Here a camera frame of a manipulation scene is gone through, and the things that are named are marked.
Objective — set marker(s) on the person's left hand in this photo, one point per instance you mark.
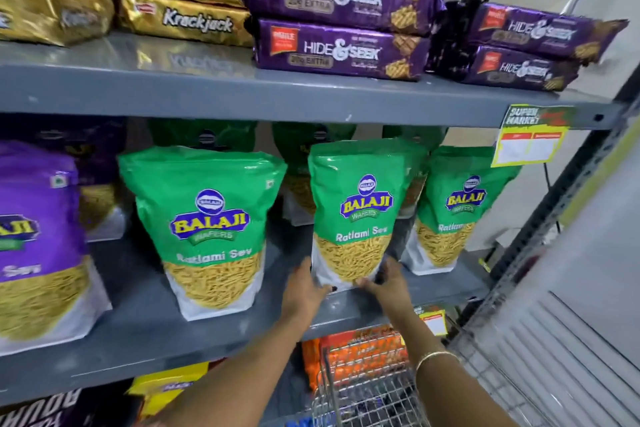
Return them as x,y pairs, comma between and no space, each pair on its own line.
300,299

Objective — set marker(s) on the person's right thumb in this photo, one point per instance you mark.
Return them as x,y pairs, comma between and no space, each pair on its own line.
369,285

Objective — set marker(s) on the person's right hand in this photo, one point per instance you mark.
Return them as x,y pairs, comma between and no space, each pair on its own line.
392,299

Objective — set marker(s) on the purple snack pouch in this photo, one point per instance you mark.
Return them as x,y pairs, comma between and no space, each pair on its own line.
35,251
97,176

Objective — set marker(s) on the person's left forearm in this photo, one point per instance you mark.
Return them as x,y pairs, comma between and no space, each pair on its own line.
235,376

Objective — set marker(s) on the large yellow shelf label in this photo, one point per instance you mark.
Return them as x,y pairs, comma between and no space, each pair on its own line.
530,139

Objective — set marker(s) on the orange snack packets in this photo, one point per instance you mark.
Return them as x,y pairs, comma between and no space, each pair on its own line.
360,356

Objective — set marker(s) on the small yellow shelf label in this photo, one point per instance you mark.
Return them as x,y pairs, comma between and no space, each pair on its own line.
434,321

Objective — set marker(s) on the person's right forearm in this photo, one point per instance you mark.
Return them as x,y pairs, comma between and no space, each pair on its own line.
445,386

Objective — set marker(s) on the row of green pouches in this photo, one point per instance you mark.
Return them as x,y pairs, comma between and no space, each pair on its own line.
205,221

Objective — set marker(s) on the yellow snack packet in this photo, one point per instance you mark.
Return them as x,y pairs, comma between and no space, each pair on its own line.
165,384

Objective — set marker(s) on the person's left thumb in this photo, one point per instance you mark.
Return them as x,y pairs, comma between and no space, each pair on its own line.
322,290

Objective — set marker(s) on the thin gold bangle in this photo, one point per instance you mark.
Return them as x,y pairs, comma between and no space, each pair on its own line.
434,356

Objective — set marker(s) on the dark snack packet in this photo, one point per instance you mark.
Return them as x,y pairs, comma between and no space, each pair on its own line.
37,411

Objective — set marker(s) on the grey metal shelf board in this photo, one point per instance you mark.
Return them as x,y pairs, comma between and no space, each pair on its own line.
140,331
200,86

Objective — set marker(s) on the green snack pouch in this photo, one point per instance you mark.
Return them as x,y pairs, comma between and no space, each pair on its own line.
357,211

